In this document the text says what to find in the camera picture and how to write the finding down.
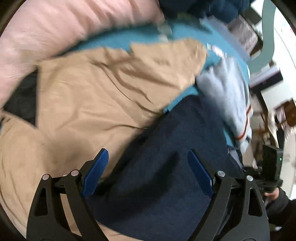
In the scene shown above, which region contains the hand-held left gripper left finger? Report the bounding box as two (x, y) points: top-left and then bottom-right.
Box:
(26, 148), (110, 241)

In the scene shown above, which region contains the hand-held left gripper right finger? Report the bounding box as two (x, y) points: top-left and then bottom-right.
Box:
(187, 149), (271, 241)

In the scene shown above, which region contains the dark denim jacket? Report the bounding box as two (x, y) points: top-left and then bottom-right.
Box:
(85, 95), (245, 241)

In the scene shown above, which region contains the person's right forearm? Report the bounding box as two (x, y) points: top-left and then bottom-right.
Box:
(266, 186), (294, 232)

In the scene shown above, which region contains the person's right hand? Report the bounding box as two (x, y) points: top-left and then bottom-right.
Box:
(264, 189), (281, 202)

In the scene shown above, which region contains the tan garment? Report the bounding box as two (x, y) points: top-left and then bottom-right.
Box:
(0, 38), (208, 241)

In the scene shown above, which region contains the light grey garment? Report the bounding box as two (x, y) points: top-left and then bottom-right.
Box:
(195, 58), (253, 153)

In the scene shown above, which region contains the black cloth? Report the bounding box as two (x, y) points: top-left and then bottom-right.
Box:
(3, 71), (38, 127)

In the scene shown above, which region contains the pink patterned cover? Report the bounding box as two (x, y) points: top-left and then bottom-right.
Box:
(228, 16), (258, 56)

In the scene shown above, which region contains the pink quilt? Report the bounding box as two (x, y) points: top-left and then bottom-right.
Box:
(0, 0), (166, 109)

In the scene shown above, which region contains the yellow and navy puffer jacket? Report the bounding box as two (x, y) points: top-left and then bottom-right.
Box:
(159, 0), (252, 24)

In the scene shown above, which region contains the mint green bunk bed frame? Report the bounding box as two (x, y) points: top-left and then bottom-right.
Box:
(248, 0), (278, 75)

